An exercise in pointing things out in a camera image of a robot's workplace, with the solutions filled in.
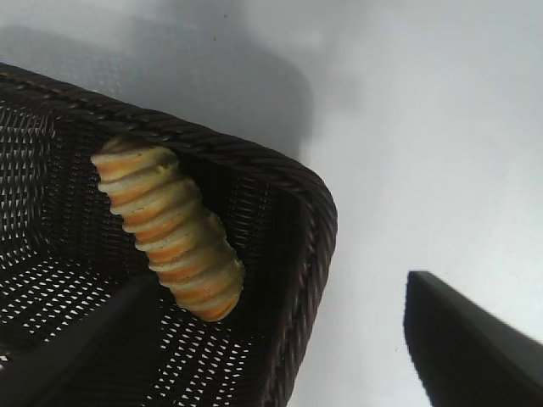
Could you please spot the dark brown wicker basket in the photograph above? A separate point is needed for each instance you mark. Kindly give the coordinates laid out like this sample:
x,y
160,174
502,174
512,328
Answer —
x,y
275,212

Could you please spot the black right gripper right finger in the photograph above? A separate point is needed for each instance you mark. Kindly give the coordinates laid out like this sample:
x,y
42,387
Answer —
x,y
475,347

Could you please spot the long striped bread loaf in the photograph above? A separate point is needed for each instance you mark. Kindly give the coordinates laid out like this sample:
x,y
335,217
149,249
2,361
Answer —
x,y
178,229

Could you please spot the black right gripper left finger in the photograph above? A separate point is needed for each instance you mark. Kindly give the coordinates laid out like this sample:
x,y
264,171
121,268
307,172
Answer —
x,y
85,364

